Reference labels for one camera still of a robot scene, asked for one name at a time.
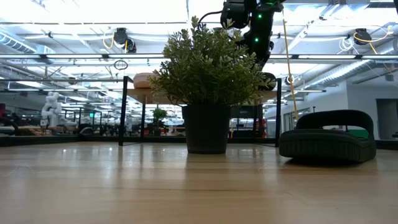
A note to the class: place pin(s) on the pink rubber slide sandal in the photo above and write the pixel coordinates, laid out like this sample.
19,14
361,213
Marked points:
143,81

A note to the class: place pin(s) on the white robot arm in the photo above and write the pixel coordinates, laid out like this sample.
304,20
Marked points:
51,109

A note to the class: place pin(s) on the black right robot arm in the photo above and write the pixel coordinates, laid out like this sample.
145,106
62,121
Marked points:
261,18

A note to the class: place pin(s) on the wooden shelf with black legs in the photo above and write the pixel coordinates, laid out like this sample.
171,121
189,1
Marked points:
146,95

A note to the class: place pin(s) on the green plant in black pot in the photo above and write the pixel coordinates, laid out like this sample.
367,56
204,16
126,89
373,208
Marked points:
206,130

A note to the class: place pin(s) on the small green background plant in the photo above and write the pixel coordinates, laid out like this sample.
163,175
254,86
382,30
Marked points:
159,113

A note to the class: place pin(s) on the green board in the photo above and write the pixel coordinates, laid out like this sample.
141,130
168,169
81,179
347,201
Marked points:
357,133

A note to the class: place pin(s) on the black chair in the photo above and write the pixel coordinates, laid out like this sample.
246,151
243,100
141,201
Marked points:
9,124

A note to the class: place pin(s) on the silver ventilation duct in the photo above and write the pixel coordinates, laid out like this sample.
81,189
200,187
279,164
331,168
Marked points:
15,43
342,73

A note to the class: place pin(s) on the black metal table frame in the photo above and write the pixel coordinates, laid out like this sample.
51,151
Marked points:
46,140

